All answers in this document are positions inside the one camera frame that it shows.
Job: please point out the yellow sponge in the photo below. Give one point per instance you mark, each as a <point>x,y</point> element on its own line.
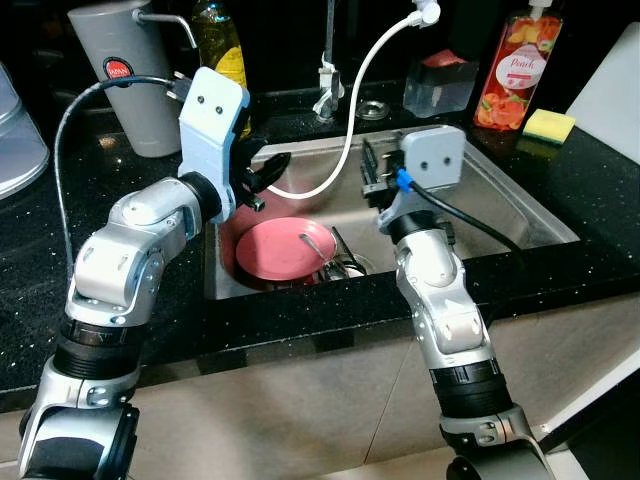
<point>550,126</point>

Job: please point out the beige cabinet front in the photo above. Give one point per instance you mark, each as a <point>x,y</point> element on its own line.
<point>300,400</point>

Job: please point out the red plate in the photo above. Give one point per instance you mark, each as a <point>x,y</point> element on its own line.
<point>275,250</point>

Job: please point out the stainless steel sink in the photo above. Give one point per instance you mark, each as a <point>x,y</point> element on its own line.
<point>510,200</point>

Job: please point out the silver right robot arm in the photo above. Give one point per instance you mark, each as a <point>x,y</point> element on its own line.
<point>445,310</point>

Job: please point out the grey translucent container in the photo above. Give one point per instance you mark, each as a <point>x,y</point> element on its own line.
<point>20,140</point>

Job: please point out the clear plastic box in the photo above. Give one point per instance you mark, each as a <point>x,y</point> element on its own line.
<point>440,85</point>

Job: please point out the grey thermos jug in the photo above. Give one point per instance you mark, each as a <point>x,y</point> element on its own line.
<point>120,40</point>

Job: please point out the peach soap pump bottle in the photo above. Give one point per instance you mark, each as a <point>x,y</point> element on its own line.
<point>515,75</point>

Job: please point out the metal faucet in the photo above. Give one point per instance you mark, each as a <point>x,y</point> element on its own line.
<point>328,80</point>

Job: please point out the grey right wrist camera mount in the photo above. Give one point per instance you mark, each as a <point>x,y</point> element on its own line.
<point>435,155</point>

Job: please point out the white panel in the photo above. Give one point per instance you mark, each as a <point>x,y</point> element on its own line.
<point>610,100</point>

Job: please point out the yellow liquid bottle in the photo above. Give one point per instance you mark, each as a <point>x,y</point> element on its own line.
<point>218,45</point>

